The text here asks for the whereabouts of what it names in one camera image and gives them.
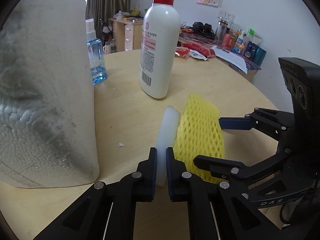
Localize yellow foam net sleeve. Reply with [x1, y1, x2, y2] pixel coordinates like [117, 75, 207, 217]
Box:
[173, 93, 225, 184]

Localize white foam strip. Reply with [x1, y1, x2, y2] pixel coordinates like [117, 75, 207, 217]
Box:
[156, 106, 180, 187]

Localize white paper sheet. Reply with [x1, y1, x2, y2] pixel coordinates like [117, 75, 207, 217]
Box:
[212, 46, 247, 74]

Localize toiletry bottles group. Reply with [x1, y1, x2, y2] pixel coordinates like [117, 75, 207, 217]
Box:
[214, 17, 266, 67]

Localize large red snack bag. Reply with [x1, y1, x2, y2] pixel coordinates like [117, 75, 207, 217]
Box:
[181, 41, 216, 58]

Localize red snack packet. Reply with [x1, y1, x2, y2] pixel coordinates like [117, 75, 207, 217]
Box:
[175, 47, 190, 57]

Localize black headphones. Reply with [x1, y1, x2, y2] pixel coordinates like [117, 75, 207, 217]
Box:
[192, 22, 215, 40]

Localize white foam box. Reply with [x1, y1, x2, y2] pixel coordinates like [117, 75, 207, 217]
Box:
[1, 0, 99, 188]

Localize blue spray bottle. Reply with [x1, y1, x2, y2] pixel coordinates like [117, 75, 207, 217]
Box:
[86, 18, 107, 86]

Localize red pump lotion bottle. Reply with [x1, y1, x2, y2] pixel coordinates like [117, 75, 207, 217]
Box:
[139, 0, 181, 99]

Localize wooden desk with drawers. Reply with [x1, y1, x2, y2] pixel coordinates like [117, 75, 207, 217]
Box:
[108, 18, 143, 52]

